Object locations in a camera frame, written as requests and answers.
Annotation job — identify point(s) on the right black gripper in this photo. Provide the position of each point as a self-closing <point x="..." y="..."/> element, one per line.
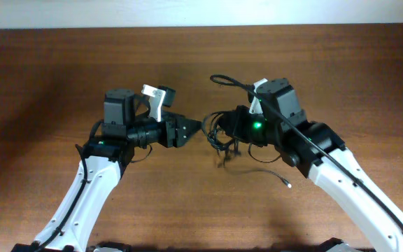
<point x="234" y="123"/>

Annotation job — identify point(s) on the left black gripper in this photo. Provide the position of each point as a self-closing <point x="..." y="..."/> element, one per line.
<point x="172" y="131"/>

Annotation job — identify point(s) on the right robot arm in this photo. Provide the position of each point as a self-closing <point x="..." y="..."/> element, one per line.
<point x="275" y="118"/>

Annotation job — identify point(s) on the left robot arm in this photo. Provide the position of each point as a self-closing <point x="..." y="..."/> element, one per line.
<point x="130" y="121"/>

